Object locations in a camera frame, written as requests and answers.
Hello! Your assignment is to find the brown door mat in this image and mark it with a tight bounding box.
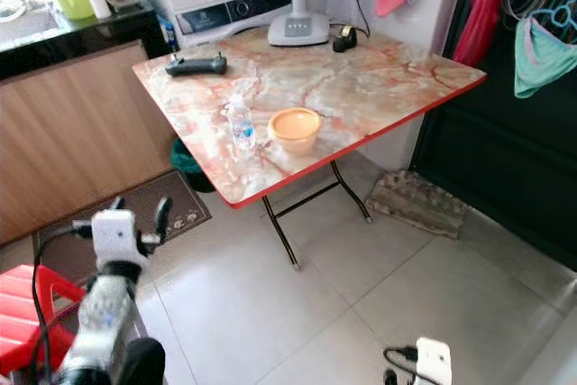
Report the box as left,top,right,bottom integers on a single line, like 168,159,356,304
36,171,212,283

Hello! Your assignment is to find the green lined trash bin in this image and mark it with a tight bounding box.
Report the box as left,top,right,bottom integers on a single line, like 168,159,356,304
169,137,202,192

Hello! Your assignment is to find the wooden kitchen counter cabinet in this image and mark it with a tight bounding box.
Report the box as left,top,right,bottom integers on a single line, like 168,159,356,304
0,6,178,246

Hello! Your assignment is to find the clear plastic water bottle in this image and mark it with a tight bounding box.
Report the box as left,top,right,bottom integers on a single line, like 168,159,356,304
228,95,255,153

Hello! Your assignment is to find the red plastic stool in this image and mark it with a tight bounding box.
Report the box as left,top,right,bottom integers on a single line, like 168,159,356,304
0,264,87,377

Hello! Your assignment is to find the black remote controller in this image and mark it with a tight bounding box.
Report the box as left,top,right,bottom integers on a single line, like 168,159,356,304
165,53,228,77

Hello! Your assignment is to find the orange plastic bowl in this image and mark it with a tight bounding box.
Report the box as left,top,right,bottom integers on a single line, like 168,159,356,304
268,107,323,154

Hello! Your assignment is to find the small blue bottle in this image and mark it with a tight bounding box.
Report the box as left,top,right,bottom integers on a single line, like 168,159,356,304
157,14,179,50

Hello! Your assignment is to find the steel kitchen sink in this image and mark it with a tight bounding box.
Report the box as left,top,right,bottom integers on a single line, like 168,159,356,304
0,2,64,48

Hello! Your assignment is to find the white standing fan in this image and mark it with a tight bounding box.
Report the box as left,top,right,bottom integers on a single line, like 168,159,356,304
251,0,333,48

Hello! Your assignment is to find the marble top folding table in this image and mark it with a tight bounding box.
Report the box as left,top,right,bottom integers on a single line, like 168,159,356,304
133,28,488,270

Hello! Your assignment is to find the patterned beige floor rug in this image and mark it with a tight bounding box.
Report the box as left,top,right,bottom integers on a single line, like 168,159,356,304
365,170,472,240

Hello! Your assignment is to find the dark door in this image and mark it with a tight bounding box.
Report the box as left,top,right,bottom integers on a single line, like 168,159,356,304
410,0,577,270

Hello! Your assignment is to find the red hanging bag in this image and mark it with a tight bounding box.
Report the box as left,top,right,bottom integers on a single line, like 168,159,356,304
453,0,504,69

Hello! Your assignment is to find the teal hanging cloth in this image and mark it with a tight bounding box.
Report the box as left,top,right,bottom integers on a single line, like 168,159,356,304
514,11,577,99

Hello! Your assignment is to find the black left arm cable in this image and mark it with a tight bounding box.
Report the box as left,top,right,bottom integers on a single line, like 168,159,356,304
31,223,96,382

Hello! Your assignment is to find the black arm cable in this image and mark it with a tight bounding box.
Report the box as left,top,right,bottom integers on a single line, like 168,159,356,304
382,345,418,385
31,223,96,382

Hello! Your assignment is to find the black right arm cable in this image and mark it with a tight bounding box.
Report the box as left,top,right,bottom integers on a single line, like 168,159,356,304
382,345,418,385

